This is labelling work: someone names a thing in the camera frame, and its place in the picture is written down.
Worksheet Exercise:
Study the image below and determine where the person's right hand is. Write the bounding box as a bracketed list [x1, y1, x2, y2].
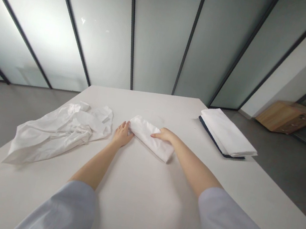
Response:
[149, 125, 179, 145]

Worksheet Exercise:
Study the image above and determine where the person's left hand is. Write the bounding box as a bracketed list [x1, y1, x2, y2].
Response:
[110, 119, 138, 149]

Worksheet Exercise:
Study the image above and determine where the small white cloth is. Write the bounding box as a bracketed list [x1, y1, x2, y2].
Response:
[123, 113, 180, 165]

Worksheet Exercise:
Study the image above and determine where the folded dark navy cloth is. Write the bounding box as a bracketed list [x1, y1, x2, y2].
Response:
[192, 115, 252, 162]

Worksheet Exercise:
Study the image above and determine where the crumpled white shirt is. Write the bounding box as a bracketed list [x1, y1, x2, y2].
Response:
[0, 89, 117, 181]

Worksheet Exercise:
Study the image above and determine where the large folded white cloth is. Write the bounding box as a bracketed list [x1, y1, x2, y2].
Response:
[194, 105, 265, 162]

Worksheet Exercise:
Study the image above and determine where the frosted glass partition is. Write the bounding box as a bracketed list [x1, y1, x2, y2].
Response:
[0, 0, 306, 138]

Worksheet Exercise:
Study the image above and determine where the wooden cabinet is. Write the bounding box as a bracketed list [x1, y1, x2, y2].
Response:
[253, 96, 306, 139]

